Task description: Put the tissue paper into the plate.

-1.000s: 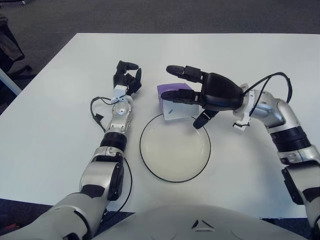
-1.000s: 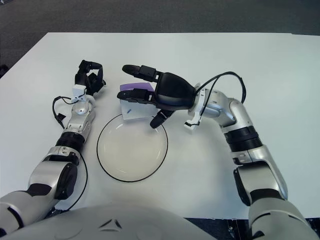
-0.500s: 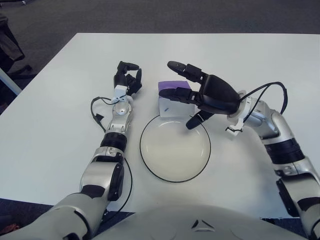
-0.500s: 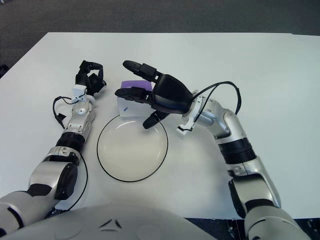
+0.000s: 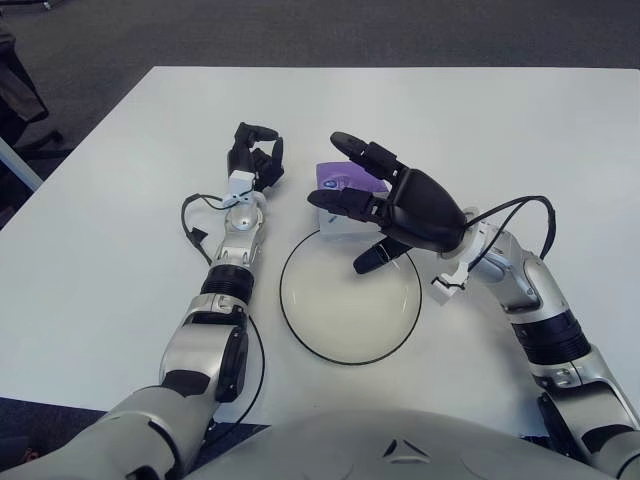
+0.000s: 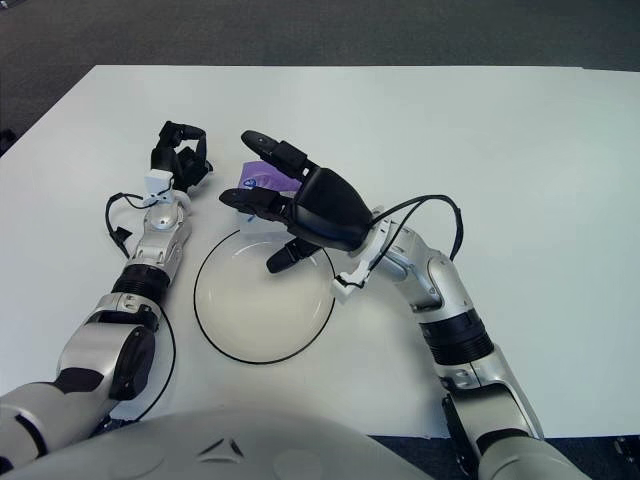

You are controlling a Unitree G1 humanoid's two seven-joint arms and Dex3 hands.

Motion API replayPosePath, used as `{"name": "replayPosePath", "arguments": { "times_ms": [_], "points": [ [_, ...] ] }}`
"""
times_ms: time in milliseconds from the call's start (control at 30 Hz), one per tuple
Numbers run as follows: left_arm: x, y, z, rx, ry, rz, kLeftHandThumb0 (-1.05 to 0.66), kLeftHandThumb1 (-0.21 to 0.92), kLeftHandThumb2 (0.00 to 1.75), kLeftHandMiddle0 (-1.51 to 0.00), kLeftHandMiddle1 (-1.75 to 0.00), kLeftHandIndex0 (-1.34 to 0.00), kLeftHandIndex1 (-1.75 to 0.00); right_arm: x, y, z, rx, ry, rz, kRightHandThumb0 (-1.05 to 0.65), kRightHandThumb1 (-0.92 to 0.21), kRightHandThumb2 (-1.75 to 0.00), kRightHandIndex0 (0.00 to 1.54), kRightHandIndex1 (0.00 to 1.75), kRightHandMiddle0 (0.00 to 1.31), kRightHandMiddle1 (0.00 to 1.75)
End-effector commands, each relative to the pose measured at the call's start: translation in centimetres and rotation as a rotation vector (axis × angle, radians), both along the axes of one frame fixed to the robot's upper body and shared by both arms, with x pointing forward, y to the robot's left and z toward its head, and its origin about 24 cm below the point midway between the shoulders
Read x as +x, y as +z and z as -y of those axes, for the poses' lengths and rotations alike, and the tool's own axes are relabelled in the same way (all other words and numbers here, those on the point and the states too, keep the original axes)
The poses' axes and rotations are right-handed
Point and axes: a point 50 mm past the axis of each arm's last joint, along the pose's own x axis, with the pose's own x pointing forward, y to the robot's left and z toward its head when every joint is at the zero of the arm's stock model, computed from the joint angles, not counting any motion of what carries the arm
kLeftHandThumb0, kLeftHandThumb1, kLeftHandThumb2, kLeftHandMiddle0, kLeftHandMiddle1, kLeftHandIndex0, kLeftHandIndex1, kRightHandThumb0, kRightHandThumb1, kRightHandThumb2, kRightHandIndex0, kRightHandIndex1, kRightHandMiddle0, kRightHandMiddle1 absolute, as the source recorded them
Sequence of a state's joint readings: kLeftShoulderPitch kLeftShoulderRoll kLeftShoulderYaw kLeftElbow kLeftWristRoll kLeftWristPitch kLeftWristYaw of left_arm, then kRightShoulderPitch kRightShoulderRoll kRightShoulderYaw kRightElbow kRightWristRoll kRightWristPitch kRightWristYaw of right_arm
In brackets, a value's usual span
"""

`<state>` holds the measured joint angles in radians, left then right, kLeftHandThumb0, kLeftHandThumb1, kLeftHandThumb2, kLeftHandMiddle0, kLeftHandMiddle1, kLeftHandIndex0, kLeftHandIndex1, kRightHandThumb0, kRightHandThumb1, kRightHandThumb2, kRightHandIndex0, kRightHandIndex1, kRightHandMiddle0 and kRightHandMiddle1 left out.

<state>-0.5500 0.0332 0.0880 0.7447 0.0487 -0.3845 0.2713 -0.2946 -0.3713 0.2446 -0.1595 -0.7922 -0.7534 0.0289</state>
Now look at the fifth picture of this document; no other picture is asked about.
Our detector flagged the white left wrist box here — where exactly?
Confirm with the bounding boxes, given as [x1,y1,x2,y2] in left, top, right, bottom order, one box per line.
[228,169,256,196]

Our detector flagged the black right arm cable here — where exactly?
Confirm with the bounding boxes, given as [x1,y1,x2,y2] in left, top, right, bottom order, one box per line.
[464,195,557,261]

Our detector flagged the dark hanging jacket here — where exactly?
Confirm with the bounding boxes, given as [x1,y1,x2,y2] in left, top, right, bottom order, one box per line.
[0,29,50,146]

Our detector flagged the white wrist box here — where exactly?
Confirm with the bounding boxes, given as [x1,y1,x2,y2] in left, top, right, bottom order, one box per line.
[228,169,256,196]
[430,272,466,305]

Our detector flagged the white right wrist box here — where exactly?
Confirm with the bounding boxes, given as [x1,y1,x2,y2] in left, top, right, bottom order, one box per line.
[430,272,466,305]

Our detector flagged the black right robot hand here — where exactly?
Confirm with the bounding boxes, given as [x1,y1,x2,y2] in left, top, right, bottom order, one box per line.
[306,130,469,275]

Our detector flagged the white desk edge panel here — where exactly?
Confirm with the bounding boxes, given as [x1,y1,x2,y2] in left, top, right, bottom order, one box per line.
[0,135,44,192]

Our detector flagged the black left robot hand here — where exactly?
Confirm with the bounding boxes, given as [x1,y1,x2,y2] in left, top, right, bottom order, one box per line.
[227,121,286,192]

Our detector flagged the white plate with black rim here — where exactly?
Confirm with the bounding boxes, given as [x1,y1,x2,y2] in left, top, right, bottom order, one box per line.
[279,227,423,365]

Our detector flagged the grey robot torso shell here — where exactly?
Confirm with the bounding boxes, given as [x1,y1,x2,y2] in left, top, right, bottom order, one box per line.
[184,407,621,480]

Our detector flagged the black office chair base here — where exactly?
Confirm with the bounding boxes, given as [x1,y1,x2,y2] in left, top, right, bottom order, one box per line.
[19,129,71,159]

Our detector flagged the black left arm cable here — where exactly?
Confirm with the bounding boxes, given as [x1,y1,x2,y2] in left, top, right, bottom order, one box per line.
[180,193,266,426]

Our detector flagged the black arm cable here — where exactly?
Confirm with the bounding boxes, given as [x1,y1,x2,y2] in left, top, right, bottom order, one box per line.
[464,195,557,261]
[180,193,266,426]

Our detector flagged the purple tissue paper pack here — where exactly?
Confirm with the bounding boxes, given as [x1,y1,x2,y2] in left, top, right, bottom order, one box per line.
[314,160,392,244]

